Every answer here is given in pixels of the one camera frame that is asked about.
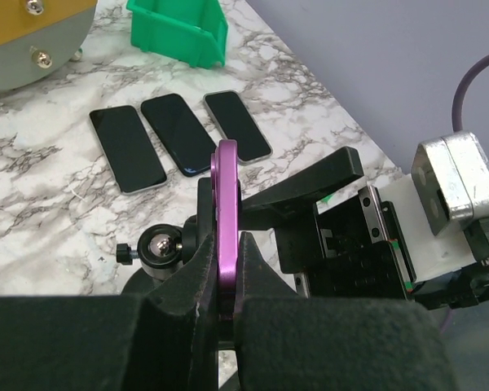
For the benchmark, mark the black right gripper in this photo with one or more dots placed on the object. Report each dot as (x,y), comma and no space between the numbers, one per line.
(375,244)

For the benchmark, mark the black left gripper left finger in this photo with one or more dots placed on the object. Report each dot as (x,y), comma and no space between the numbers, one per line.
(162,340)

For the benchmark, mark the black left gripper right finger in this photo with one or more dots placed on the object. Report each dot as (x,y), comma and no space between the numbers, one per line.
(287,342)

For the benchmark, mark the purple phone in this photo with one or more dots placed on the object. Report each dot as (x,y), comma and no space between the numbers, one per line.
(226,199)

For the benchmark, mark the small black phone stand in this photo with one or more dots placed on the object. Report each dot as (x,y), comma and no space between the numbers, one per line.
(163,249)

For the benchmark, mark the silver phone with dark screen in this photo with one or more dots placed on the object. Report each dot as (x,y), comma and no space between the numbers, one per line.
(129,151)

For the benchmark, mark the green plastic bin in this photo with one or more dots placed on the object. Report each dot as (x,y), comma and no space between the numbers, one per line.
(194,32)

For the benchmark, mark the cream cylindrical drawer organizer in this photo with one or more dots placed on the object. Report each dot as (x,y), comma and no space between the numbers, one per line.
(39,37)

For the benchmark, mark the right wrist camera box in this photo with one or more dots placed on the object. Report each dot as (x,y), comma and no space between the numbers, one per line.
(443,205)

